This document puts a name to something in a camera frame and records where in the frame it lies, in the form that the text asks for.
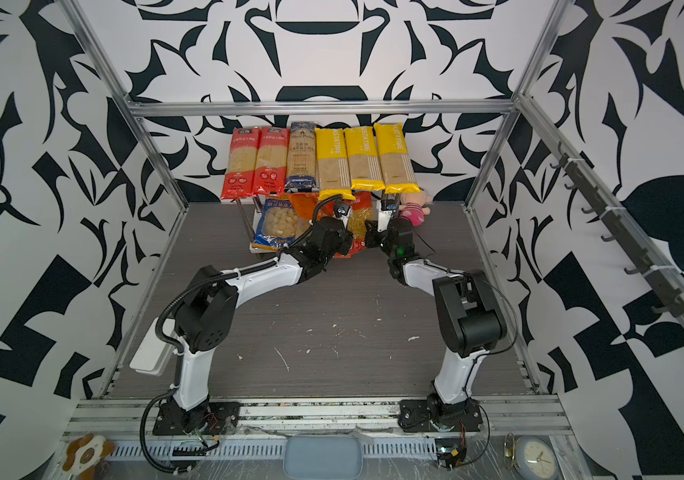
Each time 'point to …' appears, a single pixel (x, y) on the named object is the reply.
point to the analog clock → (536, 456)
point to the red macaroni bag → (360, 213)
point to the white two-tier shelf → (388, 201)
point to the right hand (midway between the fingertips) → (369, 217)
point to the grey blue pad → (323, 457)
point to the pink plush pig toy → (414, 207)
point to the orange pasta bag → (304, 204)
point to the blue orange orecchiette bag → (277, 225)
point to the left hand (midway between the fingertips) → (348, 219)
